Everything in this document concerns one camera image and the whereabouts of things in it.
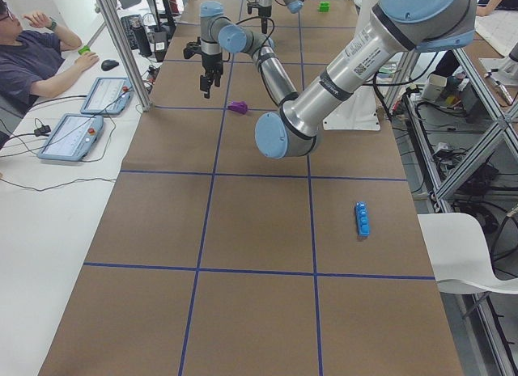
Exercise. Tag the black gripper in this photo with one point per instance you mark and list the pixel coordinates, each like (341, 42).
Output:
(210, 61)
(264, 12)

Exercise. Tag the purple trapezoid block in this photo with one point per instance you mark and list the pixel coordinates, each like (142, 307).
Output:
(238, 106)

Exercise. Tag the person right hand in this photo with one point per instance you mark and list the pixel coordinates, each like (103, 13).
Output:
(86, 60)

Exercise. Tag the person left hand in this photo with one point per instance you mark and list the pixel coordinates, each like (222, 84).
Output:
(38, 19)

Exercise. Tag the green brick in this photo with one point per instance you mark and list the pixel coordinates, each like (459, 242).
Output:
(324, 7)

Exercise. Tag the black water bottle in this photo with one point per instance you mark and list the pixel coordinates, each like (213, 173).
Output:
(140, 36)

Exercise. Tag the black keyboard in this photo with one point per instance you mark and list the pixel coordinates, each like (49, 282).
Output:
(127, 23)

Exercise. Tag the far teach pendant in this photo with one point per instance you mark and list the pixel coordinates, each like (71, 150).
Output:
(108, 95)

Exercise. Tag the teach pendant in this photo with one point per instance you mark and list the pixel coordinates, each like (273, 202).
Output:
(72, 138)
(108, 95)

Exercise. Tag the black computer mouse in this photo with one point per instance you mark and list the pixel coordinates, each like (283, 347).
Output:
(109, 64)

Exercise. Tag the green toy on desk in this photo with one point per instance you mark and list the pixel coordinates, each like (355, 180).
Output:
(84, 49)

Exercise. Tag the near teach pendant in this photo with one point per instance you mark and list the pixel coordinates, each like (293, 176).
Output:
(72, 138)

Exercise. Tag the seated person dark shirt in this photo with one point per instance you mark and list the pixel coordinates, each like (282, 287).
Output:
(30, 60)

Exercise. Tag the long blue brick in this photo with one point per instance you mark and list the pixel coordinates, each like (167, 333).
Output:
(362, 219)

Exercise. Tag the white chair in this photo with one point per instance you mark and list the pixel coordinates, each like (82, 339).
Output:
(459, 255)

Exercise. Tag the aluminium frame post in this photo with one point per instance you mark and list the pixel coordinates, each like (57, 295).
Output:
(115, 29)

